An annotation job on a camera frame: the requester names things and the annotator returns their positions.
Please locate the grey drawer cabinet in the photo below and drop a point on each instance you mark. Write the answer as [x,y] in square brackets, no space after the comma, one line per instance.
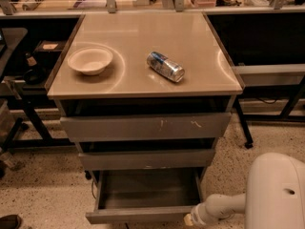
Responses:
[129,86]

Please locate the white paper bowl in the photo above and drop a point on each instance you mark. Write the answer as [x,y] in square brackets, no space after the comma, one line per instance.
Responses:
[90,60]

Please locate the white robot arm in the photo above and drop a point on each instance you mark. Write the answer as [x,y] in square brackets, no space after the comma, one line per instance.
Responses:
[274,197]

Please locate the grey top drawer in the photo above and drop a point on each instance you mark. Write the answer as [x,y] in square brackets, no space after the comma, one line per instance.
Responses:
[145,127]

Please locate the grey bench frame right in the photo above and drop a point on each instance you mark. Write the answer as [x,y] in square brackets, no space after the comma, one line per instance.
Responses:
[270,81]

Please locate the black desk frame left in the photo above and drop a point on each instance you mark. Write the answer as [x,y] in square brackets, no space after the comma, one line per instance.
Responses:
[11,38]

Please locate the grey drawer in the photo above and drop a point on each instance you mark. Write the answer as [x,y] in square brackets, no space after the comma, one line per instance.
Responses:
[147,159]
[145,195]
[145,127]

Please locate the blue silver soda can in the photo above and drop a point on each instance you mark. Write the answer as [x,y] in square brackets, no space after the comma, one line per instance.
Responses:
[164,66]

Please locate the foam gripper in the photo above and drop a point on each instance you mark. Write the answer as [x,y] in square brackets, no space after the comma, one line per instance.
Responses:
[197,216]

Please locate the grey bottom drawer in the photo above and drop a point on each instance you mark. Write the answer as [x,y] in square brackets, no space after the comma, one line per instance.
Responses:
[145,195]

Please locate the black shoe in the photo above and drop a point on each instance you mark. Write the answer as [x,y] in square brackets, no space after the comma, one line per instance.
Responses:
[10,222]

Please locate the grey middle drawer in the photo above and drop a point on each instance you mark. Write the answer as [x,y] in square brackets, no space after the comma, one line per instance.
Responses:
[147,159]

